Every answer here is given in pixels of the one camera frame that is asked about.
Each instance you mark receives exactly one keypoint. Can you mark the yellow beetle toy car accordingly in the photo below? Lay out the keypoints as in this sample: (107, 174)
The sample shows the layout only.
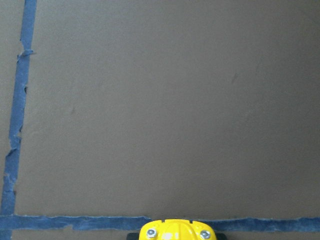
(176, 229)

